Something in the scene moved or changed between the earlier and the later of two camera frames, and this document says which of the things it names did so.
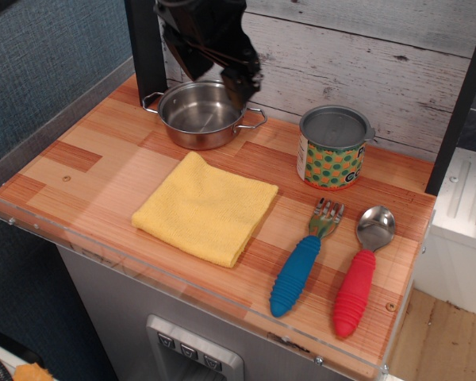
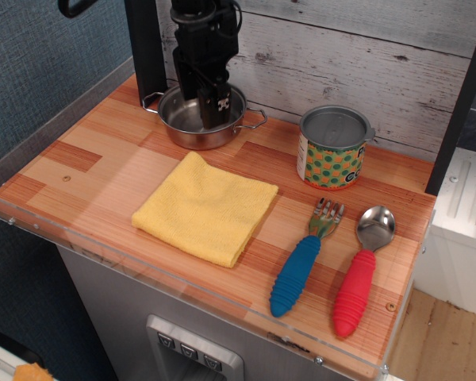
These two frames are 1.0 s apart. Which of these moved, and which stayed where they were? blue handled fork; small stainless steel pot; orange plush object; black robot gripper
Moved: black robot gripper
Stayed: small stainless steel pot; orange plush object; blue handled fork
